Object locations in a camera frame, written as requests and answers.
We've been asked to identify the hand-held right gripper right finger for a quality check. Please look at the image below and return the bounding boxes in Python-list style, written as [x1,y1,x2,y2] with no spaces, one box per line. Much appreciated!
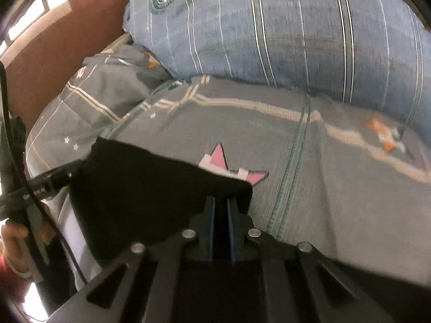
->
[227,197,395,323]

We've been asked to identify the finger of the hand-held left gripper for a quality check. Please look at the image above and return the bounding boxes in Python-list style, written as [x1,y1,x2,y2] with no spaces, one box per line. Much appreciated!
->
[28,160,84,193]

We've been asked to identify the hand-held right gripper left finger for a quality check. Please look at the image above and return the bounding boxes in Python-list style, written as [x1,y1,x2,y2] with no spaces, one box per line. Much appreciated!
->
[44,195,216,323]

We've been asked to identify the black pants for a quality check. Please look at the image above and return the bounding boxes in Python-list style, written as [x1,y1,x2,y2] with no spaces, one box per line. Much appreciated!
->
[69,137,253,267]

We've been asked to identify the person's left forearm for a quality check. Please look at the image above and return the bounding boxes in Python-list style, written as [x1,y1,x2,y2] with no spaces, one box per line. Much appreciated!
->
[0,258,21,298]

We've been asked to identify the person's left hand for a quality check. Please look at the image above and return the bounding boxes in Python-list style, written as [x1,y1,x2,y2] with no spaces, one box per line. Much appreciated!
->
[0,220,58,278]

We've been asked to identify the white bed sheet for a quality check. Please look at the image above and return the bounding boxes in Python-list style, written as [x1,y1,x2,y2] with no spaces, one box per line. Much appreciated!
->
[40,188,103,292]

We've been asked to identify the grey printed blanket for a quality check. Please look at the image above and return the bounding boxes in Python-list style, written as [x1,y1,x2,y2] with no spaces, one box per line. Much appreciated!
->
[25,74,431,292]

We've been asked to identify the grey printed pillow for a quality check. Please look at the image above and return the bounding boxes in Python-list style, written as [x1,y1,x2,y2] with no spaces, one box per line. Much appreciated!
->
[59,42,173,122]

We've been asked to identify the brown headboard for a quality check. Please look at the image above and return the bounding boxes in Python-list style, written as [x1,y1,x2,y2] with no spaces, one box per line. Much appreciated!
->
[0,0,139,132]

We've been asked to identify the window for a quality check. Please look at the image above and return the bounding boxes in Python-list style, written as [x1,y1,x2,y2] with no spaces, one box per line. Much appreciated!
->
[0,0,55,55]

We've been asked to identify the blue striped pillow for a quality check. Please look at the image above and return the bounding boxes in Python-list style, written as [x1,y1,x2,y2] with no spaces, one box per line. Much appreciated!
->
[123,0,431,129]

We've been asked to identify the black cable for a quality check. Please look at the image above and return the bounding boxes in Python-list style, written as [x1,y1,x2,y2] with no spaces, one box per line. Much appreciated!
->
[0,61,89,285]

